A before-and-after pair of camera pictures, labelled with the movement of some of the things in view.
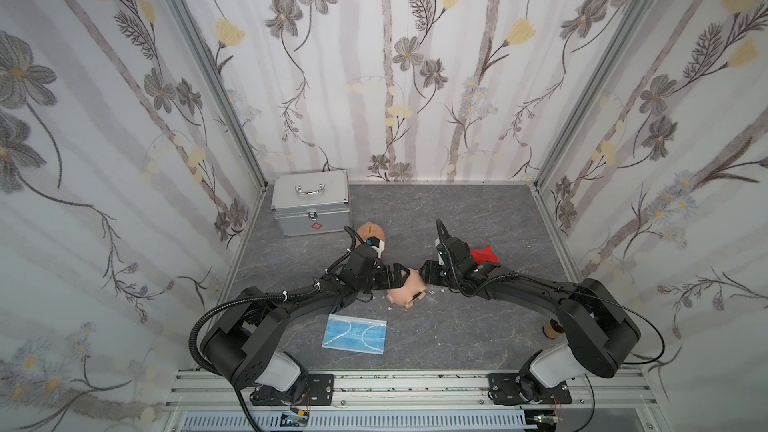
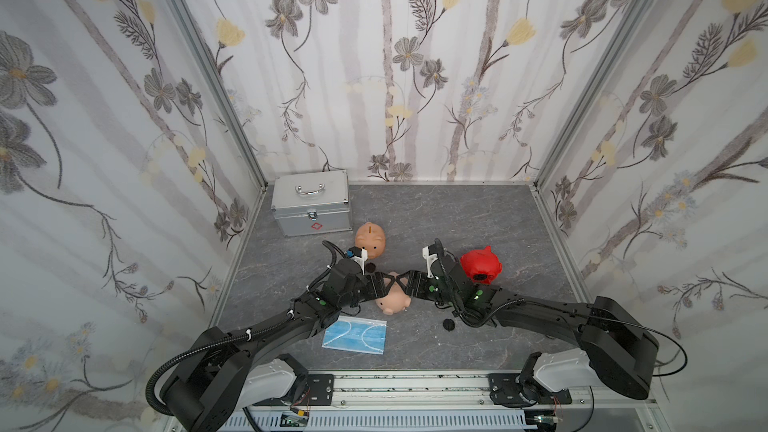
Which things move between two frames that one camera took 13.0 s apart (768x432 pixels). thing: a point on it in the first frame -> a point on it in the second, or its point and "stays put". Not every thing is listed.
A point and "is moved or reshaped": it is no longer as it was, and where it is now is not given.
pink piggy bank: (414, 288) is moved or reshaped
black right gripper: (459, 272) -> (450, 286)
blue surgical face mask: (355, 334) stays put
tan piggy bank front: (367, 230) stays put
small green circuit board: (291, 419) stays put
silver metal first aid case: (312, 203) stays put
